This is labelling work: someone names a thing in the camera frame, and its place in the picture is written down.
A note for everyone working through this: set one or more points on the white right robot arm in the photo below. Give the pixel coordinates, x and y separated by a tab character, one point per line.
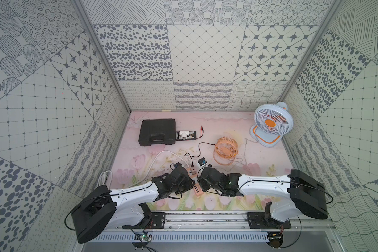
300	194

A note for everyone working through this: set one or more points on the black tool case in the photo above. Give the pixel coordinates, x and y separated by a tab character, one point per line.
157	131

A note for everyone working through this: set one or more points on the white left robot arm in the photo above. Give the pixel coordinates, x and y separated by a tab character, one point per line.
105	209

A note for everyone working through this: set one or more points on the white orange desk fan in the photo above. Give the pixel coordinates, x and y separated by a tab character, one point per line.
272	122

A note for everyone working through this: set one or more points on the pink USB charger adapter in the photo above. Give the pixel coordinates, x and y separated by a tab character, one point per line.
193	171

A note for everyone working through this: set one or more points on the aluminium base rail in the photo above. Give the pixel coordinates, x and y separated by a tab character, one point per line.
232	221

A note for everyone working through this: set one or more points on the black tray with white adapter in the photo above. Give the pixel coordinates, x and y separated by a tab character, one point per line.
185	135

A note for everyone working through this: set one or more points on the green circuit board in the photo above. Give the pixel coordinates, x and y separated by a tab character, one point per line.
142	237

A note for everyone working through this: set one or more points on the red black clip leads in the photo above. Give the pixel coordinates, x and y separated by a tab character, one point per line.
201	133

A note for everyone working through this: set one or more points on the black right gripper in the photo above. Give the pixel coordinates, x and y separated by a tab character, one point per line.
202	182

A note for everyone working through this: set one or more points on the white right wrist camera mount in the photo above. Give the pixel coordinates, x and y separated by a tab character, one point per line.
202	162

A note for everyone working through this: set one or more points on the small orange desk fan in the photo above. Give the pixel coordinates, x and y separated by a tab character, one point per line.
225	150

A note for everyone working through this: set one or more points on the orange power strip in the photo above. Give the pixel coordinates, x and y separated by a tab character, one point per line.
197	189

